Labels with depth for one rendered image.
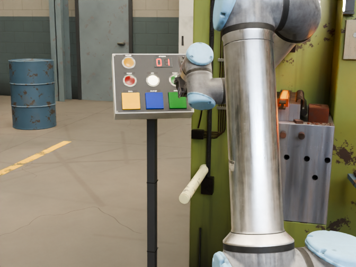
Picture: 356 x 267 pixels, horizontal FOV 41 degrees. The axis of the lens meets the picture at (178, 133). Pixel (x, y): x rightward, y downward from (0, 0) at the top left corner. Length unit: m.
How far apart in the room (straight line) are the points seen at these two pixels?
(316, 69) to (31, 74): 4.39
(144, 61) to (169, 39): 6.22
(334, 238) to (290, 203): 1.10
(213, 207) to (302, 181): 0.53
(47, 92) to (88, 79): 2.53
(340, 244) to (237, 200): 0.24
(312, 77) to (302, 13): 1.53
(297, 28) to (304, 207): 1.22
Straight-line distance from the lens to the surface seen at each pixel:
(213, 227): 2.49
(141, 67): 2.08
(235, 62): 1.01
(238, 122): 0.99
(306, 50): 2.59
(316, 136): 2.10
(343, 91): 2.27
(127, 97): 2.01
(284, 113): 2.14
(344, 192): 2.38
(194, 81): 1.57
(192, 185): 2.07
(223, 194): 2.41
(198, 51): 1.60
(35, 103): 6.37
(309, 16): 1.11
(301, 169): 2.13
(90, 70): 8.82
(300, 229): 2.23
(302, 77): 2.60
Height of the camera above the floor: 1.31
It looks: 13 degrees down
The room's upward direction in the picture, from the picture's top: 1 degrees clockwise
